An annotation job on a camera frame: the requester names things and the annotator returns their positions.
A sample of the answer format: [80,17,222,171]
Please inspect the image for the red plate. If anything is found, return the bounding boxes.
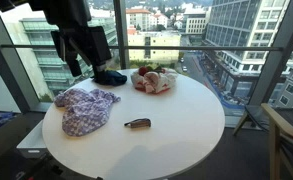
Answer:
[135,85,171,95]

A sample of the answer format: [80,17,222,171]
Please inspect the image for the red toy strawberry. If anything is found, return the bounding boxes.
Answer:
[138,66,149,77]

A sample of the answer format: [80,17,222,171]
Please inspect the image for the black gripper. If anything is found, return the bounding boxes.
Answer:
[57,25,113,78]

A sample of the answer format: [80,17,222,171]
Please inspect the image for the small dark flashlight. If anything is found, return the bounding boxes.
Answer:
[123,117,152,130]

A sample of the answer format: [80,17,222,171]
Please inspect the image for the grey vertical window mullion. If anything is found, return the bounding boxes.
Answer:
[113,0,131,70]

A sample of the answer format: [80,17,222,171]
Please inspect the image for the red and white cloth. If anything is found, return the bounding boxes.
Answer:
[130,67,179,94]

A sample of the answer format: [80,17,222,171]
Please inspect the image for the brown box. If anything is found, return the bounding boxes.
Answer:
[0,114,30,168]

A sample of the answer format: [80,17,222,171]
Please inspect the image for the grey slanted window column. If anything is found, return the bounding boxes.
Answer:
[0,3,40,114]
[248,0,293,107]

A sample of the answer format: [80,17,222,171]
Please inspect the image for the navy blue cloth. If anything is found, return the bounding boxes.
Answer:
[91,69,128,87]

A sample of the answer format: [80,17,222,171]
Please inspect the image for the blue white checkered cloth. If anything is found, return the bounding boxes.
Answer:
[53,87,122,138]

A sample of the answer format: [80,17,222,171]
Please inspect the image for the grey window handrail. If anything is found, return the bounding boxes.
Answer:
[0,44,293,53]

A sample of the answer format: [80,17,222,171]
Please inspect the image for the wooden chair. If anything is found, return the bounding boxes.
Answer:
[232,102,293,180]

